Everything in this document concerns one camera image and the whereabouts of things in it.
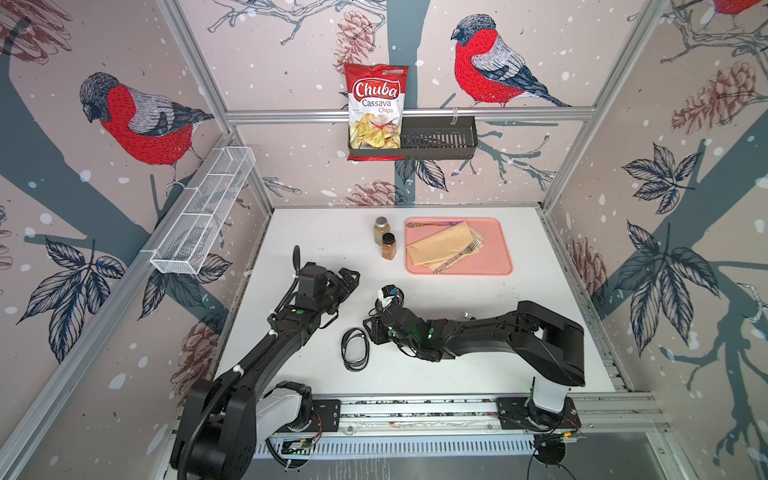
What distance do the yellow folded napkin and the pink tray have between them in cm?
1

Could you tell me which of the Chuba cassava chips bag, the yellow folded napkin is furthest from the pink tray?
the Chuba cassava chips bag

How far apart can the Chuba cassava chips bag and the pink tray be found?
360 millimetres

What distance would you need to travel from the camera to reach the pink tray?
1.03 metres

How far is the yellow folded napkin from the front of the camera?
3.46 ft

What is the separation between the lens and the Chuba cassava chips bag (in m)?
0.83

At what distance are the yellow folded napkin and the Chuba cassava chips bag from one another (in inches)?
14.5

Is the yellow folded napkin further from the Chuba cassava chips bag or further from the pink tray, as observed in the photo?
the Chuba cassava chips bag
